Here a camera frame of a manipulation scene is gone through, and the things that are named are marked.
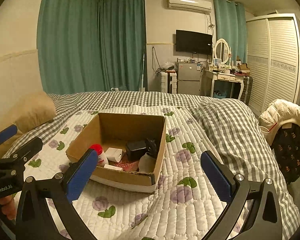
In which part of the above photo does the white small object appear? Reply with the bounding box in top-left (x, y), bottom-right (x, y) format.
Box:
top-left (104, 164), bottom-right (123, 171)

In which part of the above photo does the green curtain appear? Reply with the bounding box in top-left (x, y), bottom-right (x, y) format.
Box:
top-left (37, 0), bottom-right (146, 94)
top-left (213, 0), bottom-right (247, 63)

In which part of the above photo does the white louvred wardrobe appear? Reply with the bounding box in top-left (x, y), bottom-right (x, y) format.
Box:
top-left (247, 14), bottom-right (300, 115)

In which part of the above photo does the white air conditioner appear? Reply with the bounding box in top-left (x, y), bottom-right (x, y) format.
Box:
top-left (167, 0), bottom-right (212, 14)

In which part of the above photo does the red patterned case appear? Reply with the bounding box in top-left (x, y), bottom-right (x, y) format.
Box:
top-left (114, 154), bottom-right (139, 172)

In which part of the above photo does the white floral quilt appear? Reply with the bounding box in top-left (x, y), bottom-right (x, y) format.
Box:
top-left (12, 104), bottom-right (256, 240)

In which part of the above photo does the white usb charger cube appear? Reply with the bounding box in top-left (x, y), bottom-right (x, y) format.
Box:
top-left (105, 147), bottom-right (123, 163)

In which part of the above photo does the black patterned bag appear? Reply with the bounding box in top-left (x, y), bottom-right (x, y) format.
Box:
top-left (270, 124), bottom-right (300, 185)

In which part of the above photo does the brown cardboard box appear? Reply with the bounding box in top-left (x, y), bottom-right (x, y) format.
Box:
top-left (66, 113), bottom-right (166, 193)

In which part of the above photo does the white oval vanity mirror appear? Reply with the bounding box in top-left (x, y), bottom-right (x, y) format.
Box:
top-left (213, 38), bottom-right (231, 64)

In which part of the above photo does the person's left hand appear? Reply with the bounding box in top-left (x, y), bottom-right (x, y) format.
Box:
top-left (0, 195), bottom-right (17, 220)

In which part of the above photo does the white bottle red cap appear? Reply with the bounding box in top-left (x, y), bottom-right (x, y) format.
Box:
top-left (89, 144), bottom-right (109, 167)

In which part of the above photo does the silver mini fridge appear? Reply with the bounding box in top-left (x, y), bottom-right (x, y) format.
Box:
top-left (177, 63), bottom-right (203, 95)

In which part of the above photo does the black wall television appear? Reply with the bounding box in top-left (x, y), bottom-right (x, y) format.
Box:
top-left (175, 30), bottom-right (212, 55)

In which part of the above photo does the tan pillow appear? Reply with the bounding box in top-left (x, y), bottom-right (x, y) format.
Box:
top-left (0, 92), bottom-right (56, 158)

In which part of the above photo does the green curtain right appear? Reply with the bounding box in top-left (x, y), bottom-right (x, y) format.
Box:
top-left (213, 0), bottom-right (247, 63)

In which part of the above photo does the green curtain left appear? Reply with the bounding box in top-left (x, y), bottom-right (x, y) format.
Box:
top-left (37, 0), bottom-right (146, 94)

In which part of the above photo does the cream puffer jacket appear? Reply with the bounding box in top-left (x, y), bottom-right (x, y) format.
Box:
top-left (258, 99), bottom-right (300, 146)

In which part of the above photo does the white dressing table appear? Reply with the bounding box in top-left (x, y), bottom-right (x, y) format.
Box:
top-left (203, 70), bottom-right (244, 100)

